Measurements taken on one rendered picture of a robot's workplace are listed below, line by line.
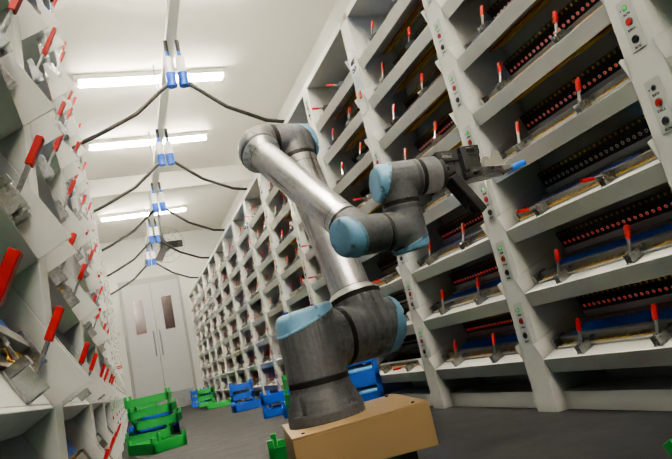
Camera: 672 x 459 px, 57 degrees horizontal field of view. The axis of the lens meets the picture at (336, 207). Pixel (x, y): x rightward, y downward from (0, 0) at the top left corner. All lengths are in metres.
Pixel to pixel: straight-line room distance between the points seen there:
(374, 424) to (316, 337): 0.24
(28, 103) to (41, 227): 0.18
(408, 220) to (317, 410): 0.48
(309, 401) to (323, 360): 0.10
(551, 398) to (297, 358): 0.81
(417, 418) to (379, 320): 0.29
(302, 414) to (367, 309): 0.30
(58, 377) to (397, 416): 0.78
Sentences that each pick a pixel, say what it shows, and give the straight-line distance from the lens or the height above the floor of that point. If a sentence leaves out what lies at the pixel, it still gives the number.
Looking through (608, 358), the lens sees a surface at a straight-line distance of 1.74.
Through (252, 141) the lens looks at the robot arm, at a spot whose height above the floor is 0.90.
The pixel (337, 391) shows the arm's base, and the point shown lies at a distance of 1.50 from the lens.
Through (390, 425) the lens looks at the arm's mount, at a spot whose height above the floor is 0.12.
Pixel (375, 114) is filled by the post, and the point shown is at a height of 1.25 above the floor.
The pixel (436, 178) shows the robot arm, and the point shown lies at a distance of 1.47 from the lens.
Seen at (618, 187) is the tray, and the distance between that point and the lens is 1.60.
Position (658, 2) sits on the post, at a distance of 1.56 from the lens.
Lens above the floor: 0.30
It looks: 13 degrees up
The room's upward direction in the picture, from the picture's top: 13 degrees counter-clockwise
